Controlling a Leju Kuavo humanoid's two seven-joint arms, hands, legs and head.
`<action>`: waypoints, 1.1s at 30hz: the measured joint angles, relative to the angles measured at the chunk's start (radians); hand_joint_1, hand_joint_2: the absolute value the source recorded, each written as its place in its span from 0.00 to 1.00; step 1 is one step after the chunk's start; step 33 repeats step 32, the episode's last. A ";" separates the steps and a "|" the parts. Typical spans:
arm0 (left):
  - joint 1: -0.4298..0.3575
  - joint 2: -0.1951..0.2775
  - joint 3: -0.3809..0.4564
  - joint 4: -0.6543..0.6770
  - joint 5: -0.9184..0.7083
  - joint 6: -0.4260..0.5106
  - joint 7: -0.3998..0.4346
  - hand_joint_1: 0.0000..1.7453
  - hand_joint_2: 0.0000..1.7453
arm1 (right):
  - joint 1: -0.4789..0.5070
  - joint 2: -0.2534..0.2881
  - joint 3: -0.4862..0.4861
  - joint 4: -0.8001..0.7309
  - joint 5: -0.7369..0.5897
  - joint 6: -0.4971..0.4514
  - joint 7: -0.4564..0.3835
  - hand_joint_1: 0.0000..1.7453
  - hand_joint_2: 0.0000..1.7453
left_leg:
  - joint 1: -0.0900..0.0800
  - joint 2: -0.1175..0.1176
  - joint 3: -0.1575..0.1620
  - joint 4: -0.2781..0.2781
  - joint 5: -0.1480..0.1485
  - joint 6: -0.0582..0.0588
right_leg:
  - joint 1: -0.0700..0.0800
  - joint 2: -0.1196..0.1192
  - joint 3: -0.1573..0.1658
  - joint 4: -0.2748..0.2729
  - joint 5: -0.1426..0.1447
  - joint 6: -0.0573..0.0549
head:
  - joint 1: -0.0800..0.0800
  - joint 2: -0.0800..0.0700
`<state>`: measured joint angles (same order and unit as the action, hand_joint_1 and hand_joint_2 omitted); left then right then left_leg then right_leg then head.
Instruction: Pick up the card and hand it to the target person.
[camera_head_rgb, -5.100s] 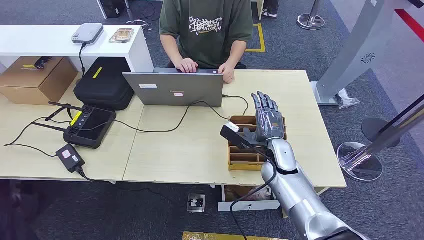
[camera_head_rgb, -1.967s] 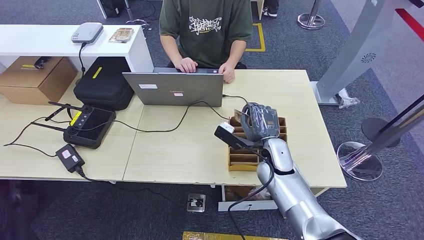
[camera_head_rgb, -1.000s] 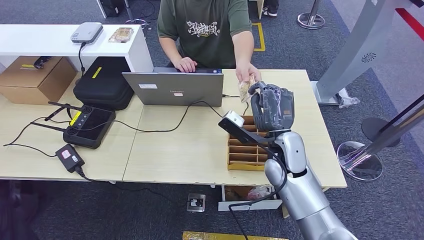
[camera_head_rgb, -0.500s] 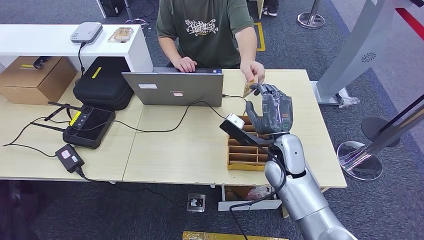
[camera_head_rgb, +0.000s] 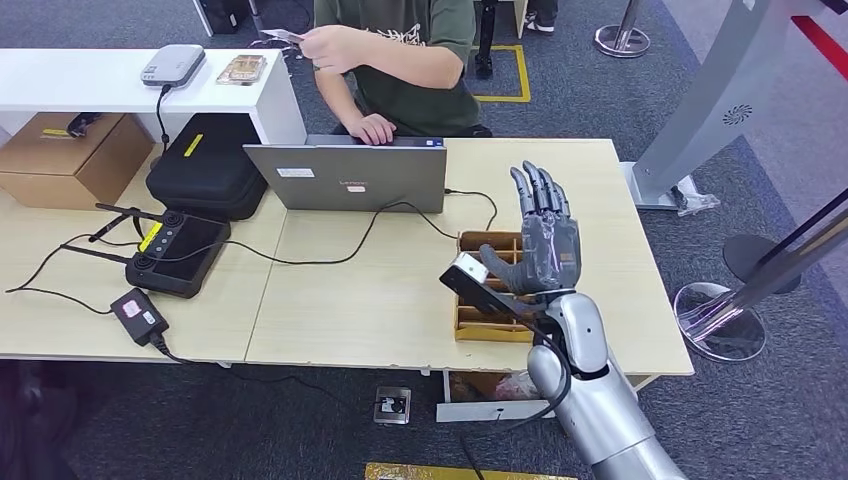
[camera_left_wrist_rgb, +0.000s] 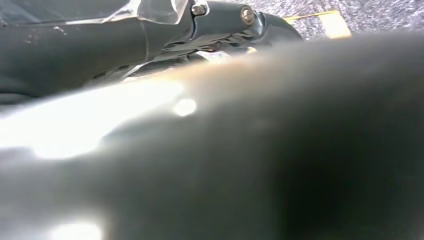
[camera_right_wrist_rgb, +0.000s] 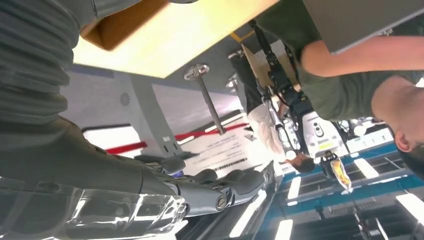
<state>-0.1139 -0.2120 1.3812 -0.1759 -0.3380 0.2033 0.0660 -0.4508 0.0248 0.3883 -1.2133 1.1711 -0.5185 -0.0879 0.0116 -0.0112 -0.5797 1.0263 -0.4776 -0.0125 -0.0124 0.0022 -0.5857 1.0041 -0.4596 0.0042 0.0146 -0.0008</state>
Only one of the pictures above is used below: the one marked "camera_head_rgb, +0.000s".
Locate clear plastic case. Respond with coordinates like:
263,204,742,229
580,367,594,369
215,54,268,87

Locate white shelf bench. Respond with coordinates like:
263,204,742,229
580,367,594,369
0,47,309,147

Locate grey router box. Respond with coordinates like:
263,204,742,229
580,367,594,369
139,44,207,89

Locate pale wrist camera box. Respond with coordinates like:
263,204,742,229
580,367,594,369
439,251,546,317

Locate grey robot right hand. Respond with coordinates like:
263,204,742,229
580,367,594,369
478,160,583,297

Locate white card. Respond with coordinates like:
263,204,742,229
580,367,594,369
260,28,307,46

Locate person's right hand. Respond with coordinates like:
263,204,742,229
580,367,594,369
349,113,398,146

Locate black stanchion with round base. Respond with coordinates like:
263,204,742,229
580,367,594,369
722,187,848,296

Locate black mains cable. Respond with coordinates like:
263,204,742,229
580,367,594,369
149,333,399,407

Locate white drawer box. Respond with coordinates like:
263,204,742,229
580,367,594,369
435,369,561,424

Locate grey gate panel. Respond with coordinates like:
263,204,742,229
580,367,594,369
620,0,848,212

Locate black cabinet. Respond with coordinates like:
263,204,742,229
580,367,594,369
197,0,250,36

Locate black carrying case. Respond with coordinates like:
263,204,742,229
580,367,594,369
145,112,269,222

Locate black power adapter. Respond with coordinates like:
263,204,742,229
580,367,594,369
109,287,171,348

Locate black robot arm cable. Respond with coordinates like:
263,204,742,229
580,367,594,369
458,316,574,480

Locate chrome stanchion with round base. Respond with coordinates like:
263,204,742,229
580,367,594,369
592,0,652,61
672,206,848,364

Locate brown cardboard box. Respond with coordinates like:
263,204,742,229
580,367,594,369
0,111,156,211

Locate grey laptop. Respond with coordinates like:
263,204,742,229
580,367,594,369
243,134,448,214

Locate wooden card holder box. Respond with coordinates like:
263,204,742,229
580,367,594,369
454,229,539,344

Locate person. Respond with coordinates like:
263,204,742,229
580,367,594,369
298,0,495,146

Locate black router cable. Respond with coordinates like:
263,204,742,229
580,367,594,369
155,83,174,151

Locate standing person's legs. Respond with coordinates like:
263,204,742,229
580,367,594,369
523,0,560,37

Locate person's left hand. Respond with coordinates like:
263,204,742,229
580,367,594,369
298,25,362,75

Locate black adapter cable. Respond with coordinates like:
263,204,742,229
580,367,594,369
5,231,142,317

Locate clear plastic bag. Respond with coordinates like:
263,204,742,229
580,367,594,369
670,176,721,219

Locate metal floor socket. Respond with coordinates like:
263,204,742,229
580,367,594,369
373,386,412,426

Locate black remote controller with antennas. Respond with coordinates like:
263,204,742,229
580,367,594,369
59,202,232,299

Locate black laptop cable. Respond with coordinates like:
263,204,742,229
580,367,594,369
140,188,499,267

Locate gold floor plate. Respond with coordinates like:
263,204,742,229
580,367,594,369
364,462,578,480

